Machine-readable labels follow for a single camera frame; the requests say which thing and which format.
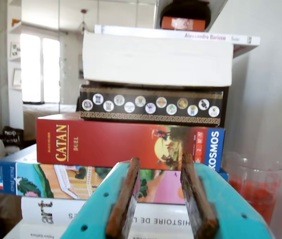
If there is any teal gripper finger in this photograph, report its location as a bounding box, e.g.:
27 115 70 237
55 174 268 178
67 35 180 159
60 156 141 239
180 151 274 239

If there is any white Histoire de l'art book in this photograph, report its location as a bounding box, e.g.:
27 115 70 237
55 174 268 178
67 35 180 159
20 196 194 227

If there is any glass vase with red filling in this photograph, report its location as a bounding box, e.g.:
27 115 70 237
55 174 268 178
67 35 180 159
222 151 282 225

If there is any colourful illustrated game box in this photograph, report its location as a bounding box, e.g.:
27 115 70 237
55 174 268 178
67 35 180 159
0 160 229 205

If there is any white Gabrielle Chanel book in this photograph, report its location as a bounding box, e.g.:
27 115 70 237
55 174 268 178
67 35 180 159
18 222 196 239

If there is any red Catan Duel box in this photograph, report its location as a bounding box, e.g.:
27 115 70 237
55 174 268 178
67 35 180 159
35 113 226 172

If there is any black coin-print game box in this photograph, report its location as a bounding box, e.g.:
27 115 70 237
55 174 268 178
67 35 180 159
79 84 229 127

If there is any black printed cushion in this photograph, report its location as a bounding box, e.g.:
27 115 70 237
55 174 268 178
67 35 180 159
0 126 25 150

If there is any bright tall window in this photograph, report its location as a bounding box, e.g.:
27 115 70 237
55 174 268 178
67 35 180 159
20 33 61 104

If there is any thick white book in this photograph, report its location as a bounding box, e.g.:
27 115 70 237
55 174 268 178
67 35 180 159
82 31 234 87

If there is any thin white Baricco book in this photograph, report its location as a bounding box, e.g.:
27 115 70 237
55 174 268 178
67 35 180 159
94 24 261 46

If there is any pendant ceiling lamp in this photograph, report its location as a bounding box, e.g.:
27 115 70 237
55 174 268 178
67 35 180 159
79 8 89 34

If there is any small orange box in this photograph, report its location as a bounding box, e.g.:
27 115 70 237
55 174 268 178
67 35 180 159
160 15 206 32

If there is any mirrored wardrobe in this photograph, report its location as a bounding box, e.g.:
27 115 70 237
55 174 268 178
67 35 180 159
21 0 156 113

